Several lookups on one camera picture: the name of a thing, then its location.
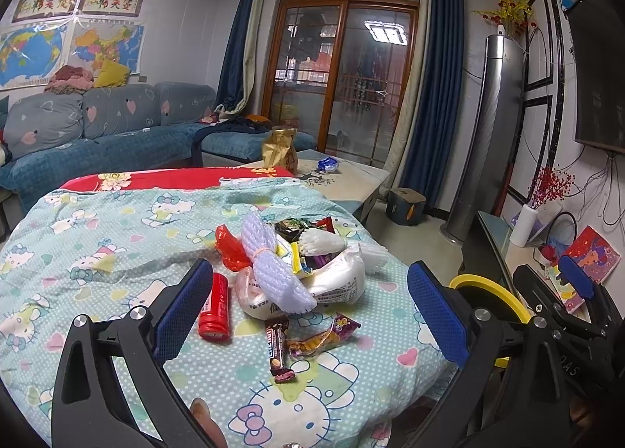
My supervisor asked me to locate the yellow flower bouquet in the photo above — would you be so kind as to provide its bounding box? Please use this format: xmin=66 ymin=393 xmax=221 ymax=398
xmin=473 ymin=0 xmax=537 ymax=38

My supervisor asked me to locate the red berry branch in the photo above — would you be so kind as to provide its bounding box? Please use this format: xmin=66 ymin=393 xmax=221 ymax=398
xmin=528 ymin=167 xmax=575 ymax=210

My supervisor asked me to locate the world map poster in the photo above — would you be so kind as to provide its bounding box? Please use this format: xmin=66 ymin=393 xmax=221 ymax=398
xmin=0 ymin=22 xmax=68 ymax=90

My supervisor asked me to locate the red cylinder can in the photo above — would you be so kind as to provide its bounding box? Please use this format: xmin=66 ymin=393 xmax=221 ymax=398
xmin=198 ymin=272 xmax=231 ymax=341

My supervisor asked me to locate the yellow cushion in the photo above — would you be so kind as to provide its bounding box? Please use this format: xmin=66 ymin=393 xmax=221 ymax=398
xmin=93 ymin=59 xmax=130 ymax=88

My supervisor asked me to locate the black wall television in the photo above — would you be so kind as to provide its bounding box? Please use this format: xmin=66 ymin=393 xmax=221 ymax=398
xmin=568 ymin=0 xmax=624 ymax=155

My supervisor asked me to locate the blue sectional sofa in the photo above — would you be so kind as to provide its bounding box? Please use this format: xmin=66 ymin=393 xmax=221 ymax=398
xmin=0 ymin=81 xmax=318 ymax=214

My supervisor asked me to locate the white paper roll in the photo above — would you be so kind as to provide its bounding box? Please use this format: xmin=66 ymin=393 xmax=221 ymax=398
xmin=509 ymin=204 xmax=538 ymax=248

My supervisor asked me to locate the white plastic bag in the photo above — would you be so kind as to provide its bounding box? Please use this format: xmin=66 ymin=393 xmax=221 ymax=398
xmin=234 ymin=244 xmax=366 ymax=321

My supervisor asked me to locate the left blue curtain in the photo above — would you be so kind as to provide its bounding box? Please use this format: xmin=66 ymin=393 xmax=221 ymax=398
xmin=215 ymin=0 xmax=253 ymax=115

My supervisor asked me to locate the brown candy bar wrapper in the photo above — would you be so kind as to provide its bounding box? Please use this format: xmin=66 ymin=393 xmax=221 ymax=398
xmin=265 ymin=317 xmax=296 ymax=383

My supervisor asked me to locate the wooden glass sliding door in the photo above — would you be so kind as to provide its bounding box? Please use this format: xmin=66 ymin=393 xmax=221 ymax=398
xmin=261 ymin=0 xmax=420 ymax=167

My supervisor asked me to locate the right blue curtain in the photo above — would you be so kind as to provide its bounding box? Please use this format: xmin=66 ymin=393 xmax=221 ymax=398
xmin=399 ymin=0 xmax=465 ymax=208

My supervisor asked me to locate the red black snack wrapper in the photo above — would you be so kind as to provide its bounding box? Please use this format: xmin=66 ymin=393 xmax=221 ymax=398
xmin=273 ymin=217 xmax=335 ymax=244

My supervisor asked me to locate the blue white wrapper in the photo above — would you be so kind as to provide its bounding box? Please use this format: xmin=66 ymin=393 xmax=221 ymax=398
xmin=317 ymin=156 xmax=340 ymax=174

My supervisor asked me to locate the colourful painting canvas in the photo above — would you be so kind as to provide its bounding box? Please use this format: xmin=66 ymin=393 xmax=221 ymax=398
xmin=539 ymin=226 xmax=621 ymax=314

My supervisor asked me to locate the gold paper bag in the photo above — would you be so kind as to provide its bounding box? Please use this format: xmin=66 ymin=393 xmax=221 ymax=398
xmin=262 ymin=127 xmax=298 ymax=174

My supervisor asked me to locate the grey tower air conditioner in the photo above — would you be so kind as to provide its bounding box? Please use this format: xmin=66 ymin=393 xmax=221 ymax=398
xmin=441 ymin=34 xmax=524 ymax=245

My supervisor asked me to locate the tv console cabinet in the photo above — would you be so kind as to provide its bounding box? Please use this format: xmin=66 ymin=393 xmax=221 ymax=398
xmin=458 ymin=211 xmax=556 ymax=306

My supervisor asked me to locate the dark storage stool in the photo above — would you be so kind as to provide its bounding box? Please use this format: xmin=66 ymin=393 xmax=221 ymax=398
xmin=386 ymin=188 xmax=427 ymax=227

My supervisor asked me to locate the hello kitty blanket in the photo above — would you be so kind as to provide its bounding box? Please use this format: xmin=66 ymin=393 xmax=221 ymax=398
xmin=1 ymin=170 xmax=454 ymax=447

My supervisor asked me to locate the blue curtain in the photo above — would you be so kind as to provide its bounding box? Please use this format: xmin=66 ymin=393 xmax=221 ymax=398
xmin=399 ymin=0 xmax=465 ymax=208
xmin=215 ymin=0 xmax=253 ymax=115

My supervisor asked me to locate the yellow rim trash bin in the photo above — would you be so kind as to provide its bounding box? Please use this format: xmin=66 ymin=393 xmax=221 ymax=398
xmin=439 ymin=274 xmax=532 ymax=377

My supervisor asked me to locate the china map poster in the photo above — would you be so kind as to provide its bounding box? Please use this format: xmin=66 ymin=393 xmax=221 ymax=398
xmin=68 ymin=19 xmax=145 ymax=75

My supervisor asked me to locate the red plastic bag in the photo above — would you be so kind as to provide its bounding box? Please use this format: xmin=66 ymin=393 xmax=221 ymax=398
xmin=215 ymin=225 xmax=251 ymax=272

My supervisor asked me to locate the beige coffee table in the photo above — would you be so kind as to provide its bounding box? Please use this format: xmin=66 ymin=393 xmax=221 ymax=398
xmin=240 ymin=148 xmax=391 ymax=225

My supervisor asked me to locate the purple snack wrapper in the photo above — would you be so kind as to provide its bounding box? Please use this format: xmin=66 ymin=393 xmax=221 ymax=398
xmin=287 ymin=312 xmax=361 ymax=358

